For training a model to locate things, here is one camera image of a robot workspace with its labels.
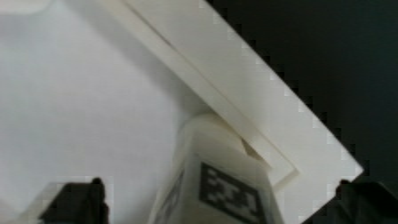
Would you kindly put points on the white square tabletop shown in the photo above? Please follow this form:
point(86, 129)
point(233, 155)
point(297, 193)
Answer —
point(130, 82)

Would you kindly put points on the white table leg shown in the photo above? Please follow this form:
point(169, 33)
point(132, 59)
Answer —
point(217, 191)

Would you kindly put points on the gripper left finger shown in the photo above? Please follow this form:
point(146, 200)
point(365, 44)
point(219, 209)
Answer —
point(79, 206)

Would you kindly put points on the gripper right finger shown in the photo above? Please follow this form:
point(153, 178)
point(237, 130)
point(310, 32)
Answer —
point(365, 204)

